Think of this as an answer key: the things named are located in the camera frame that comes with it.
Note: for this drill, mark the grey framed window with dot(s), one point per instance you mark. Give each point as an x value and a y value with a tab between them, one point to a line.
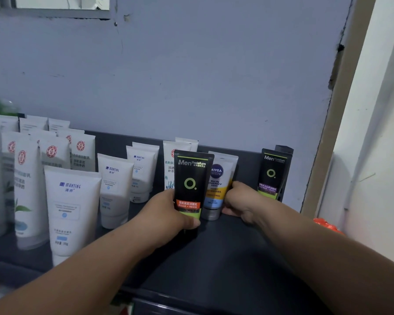
52	13

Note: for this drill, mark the white board panel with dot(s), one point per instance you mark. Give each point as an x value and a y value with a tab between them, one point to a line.
381	193

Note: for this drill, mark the person's right hand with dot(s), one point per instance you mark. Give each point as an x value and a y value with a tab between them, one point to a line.
246	201

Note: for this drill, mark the dark grey shelf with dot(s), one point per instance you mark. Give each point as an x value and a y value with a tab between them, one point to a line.
233	259

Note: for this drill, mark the person's left hand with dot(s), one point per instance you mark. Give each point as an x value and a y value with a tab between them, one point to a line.
164	219

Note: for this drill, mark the green spray cleaner twin pack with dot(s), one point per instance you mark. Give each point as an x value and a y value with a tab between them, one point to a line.
0	106

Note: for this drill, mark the row of green-leaf tubes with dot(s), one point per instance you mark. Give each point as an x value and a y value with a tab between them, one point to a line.
26	180

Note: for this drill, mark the person's left forearm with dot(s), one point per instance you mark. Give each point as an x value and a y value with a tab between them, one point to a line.
78	278

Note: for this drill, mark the person's right forearm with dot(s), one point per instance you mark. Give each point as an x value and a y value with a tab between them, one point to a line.
341	265

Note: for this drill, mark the wooden door frame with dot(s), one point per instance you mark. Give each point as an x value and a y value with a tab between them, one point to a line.
335	127

